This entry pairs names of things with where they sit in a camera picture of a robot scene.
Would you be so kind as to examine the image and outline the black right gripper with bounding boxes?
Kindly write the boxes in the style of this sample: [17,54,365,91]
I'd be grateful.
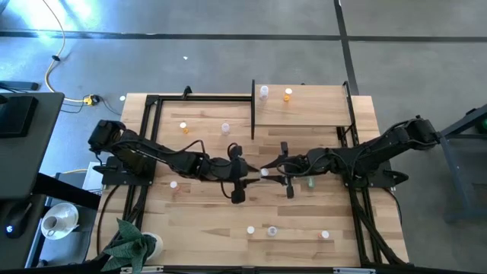
[260,141,330,199]

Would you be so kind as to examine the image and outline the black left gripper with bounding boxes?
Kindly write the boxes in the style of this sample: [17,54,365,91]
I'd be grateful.
[212,142,262,206]

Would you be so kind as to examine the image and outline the green plant white pot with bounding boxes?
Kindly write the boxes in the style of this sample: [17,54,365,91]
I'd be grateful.
[100,217,165,273]

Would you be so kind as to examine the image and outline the white paper sheet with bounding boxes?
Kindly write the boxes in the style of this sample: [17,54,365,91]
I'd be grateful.
[81,161,106,193]

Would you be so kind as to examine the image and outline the white coffee cup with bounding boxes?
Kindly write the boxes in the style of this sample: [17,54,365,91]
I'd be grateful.
[43,215,65,235]

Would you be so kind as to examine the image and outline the dark grey desk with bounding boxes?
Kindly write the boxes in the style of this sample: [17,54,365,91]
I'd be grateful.
[0,91,65,201]

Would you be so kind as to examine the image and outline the black computer mouse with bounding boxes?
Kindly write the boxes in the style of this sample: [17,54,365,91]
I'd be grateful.
[3,201,33,240]

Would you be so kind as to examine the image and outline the black rectangular device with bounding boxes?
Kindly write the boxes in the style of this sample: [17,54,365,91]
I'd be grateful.
[0,94,40,139]

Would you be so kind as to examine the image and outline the black side desk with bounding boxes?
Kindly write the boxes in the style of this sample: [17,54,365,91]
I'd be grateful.
[0,173,102,269]

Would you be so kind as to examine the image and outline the wooden shelf black frame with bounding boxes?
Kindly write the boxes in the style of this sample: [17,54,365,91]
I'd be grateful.
[250,78,358,141]

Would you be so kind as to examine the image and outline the black aluminium table frame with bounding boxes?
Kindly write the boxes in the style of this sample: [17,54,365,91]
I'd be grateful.
[97,85,411,274]

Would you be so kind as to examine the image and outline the silver metal bracket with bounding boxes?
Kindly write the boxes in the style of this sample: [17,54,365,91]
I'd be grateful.
[333,267,377,274]
[120,266,164,274]

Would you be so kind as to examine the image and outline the grey metal cart frame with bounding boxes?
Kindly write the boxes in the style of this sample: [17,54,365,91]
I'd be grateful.
[437,103,487,224]

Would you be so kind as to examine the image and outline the yellow extension cable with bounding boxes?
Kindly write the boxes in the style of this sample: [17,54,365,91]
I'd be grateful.
[40,0,100,107]

